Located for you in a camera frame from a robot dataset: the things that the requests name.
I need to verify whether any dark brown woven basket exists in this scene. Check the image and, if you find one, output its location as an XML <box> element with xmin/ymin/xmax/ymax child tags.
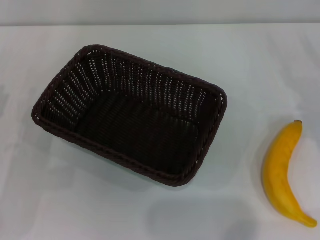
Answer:
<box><xmin>31</xmin><ymin>44</ymin><xmax>229</xmax><ymax>188</ymax></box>

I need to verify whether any yellow banana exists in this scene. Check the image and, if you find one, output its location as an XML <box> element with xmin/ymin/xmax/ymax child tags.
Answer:
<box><xmin>261</xmin><ymin>119</ymin><xmax>318</xmax><ymax>228</ymax></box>

